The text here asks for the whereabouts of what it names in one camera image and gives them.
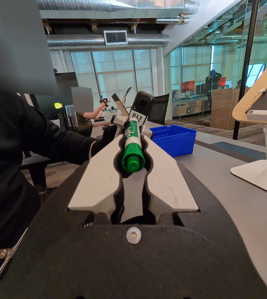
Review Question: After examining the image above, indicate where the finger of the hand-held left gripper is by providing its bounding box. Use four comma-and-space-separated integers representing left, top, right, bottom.
111, 114, 128, 137
141, 125, 153, 140

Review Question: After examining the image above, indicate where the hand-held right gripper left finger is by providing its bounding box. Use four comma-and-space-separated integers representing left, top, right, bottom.
68, 136, 125, 218

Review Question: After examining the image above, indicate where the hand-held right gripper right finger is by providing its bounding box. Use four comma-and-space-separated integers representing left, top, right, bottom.
143, 136, 200, 218

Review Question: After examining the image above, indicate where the green dry-erase marker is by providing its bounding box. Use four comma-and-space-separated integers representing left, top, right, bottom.
121, 119, 146, 173

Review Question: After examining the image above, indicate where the blue plastic bin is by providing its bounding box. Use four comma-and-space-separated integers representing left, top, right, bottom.
150, 124, 198, 158

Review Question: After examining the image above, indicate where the person's left forearm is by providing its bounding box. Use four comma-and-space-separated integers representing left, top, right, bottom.
31, 108, 97, 165

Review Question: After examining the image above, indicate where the person's left hand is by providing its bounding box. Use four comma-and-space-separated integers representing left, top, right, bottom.
91, 124, 118, 158

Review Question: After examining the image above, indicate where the black office chair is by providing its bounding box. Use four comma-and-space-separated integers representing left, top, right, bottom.
148, 94, 170, 126

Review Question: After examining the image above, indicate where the large black monitor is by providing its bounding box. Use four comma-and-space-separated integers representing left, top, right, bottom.
33, 73, 79, 118

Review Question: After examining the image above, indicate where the white vent grille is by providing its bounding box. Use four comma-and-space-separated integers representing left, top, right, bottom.
103, 30, 129, 46

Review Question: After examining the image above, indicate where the large cardboard box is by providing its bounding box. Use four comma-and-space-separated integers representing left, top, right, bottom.
210, 88, 237, 131

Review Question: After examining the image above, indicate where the white board stand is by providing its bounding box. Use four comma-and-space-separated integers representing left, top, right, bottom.
230, 110, 267, 199

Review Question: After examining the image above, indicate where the black round-top pole stand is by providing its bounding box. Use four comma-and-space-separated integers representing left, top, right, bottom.
232, 0, 261, 141

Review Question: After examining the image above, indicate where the silver ventilation duct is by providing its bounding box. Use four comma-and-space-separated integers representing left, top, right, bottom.
36, 0, 200, 20
46, 34, 170, 50

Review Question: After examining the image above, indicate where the grey lanyard with clip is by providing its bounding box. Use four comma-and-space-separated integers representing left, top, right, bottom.
0, 228, 29, 286

